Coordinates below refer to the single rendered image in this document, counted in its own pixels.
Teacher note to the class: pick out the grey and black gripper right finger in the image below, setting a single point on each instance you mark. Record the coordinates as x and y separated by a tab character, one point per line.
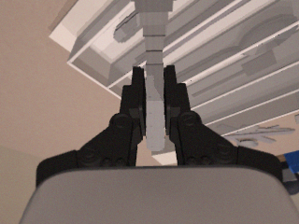
196	144

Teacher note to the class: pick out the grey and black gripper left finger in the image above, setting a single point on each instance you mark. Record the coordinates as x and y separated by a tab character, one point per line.
114	146

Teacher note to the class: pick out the grey fork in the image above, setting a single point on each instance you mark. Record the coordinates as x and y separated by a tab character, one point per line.
128	29
125	20
153	15

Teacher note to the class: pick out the white flat board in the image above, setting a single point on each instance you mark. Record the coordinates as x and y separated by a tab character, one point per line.
76	20

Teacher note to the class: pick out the grey spoon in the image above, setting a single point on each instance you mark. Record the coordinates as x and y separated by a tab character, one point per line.
246	143
271	43

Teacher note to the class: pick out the beige cube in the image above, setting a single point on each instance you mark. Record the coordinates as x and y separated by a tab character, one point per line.
167	155

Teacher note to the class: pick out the grey divided cutlery tray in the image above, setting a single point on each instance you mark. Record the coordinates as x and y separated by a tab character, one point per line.
245	92

